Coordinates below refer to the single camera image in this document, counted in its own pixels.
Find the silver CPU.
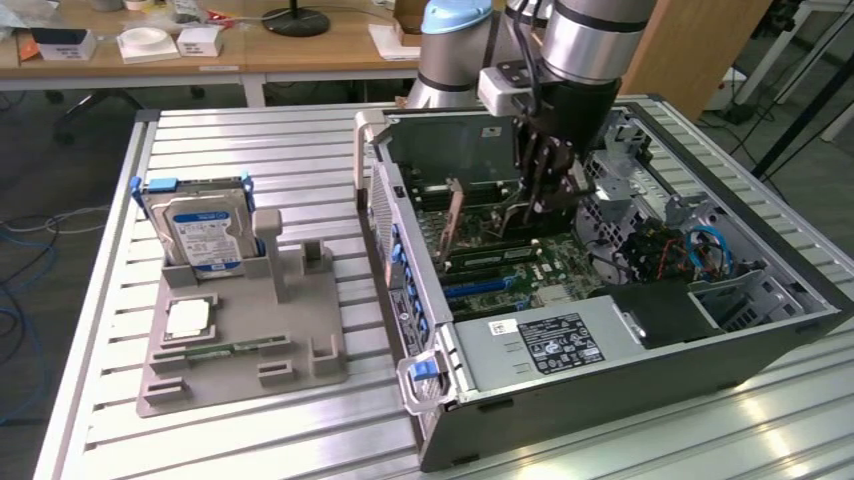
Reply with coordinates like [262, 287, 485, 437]
[164, 299, 213, 337]

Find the black open PC case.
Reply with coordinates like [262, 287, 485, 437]
[351, 102, 854, 474]

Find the black slanted metal post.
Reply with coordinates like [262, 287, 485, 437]
[752, 14, 854, 179]

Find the blue floor cable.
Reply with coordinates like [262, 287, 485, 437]
[0, 219, 58, 426]

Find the white round tray box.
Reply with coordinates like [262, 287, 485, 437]
[116, 27, 182, 65]

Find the black chair base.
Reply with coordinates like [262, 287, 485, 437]
[45, 89, 145, 146]

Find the grey plastic parts rack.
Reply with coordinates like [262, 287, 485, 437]
[134, 209, 352, 420]

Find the black graphics card metal bracket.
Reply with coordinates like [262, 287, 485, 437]
[436, 175, 579, 267]

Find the blue disk caddy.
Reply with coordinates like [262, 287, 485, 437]
[128, 172, 268, 261]

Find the grey power supply unit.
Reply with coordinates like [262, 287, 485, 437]
[452, 294, 645, 394]

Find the silver hard disk blue label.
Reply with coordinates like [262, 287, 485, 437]
[146, 188, 258, 279]

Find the black installed RAM stick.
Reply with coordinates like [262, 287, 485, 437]
[444, 247, 539, 271]

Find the black round lamp base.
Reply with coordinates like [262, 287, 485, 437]
[260, 0, 332, 37]

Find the white box black top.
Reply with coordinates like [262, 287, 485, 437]
[30, 27, 100, 62]

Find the wooden desk white frame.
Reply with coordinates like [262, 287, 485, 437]
[0, 0, 608, 94]

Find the small white labelled box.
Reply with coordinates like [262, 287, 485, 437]
[174, 24, 225, 57]

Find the blue wire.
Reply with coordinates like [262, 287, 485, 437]
[685, 225, 735, 281]

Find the blue expansion slot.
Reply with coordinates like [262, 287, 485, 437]
[443, 279, 505, 299]

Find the white paper booklet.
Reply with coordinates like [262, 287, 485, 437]
[368, 24, 423, 62]

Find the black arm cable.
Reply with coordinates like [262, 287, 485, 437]
[511, 0, 547, 117]

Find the white floor cable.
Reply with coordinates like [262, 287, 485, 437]
[0, 204, 108, 234]

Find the wooden cabinet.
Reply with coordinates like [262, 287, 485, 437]
[616, 0, 775, 121]

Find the grey disk bay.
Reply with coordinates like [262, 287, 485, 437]
[685, 269, 808, 334]

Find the green RAM stick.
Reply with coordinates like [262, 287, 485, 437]
[182, 335, 288, 359]

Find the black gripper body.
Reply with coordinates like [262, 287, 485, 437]
[525, 78, 623, 151]

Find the green motherboard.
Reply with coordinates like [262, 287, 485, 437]
[403, 167, 605, 321]

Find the brown cardboard box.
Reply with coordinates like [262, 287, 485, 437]
[392, 0, 428, 35]

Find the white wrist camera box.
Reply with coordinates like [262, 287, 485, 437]
[477, 60, 545, 117]

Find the silver perforated drive cage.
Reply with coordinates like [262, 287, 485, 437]
[576, 147, 668, 236]

